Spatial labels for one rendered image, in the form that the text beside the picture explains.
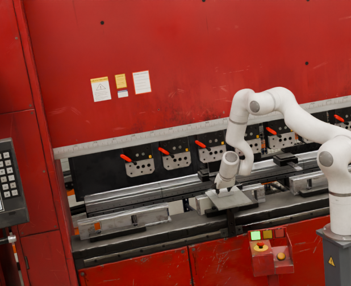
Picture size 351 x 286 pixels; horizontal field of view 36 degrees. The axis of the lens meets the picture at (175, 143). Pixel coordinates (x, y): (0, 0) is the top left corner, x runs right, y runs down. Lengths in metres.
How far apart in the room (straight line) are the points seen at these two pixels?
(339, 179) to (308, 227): 0.91
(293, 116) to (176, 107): 0.72
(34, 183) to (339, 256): 1.40
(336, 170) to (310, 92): 0.91
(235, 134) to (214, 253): 0.74
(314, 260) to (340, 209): 0.95
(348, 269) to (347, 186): 0.36
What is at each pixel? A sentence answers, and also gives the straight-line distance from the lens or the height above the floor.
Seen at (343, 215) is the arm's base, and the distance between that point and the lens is 2.33.
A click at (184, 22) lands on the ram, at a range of 2.76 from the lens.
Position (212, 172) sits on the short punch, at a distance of 2.97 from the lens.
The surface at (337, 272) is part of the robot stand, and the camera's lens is 2.43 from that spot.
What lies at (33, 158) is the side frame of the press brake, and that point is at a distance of 2.57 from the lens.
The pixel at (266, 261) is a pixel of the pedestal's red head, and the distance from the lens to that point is 2.76.
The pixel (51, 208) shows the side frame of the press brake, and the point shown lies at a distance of 2.65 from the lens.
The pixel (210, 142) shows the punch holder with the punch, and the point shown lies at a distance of 2.88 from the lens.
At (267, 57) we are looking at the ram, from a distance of 2.91.
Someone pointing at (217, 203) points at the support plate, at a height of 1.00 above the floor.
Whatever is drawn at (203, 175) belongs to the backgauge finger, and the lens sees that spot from 3.17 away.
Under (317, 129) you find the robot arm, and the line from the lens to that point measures 2.30.
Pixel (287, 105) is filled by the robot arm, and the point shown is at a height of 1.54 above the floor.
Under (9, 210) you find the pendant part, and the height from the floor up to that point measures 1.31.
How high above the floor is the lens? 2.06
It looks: 15 degrees down
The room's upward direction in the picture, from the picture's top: 8 degrees counter-clockwise
